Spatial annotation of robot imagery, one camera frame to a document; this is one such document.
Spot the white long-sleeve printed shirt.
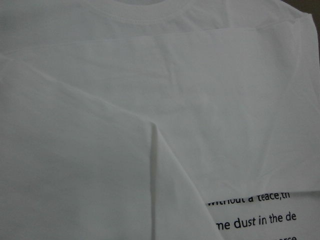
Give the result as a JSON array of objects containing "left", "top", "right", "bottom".
[{"left": 0, "top": 0, "right": 320, "bottom": 240}]

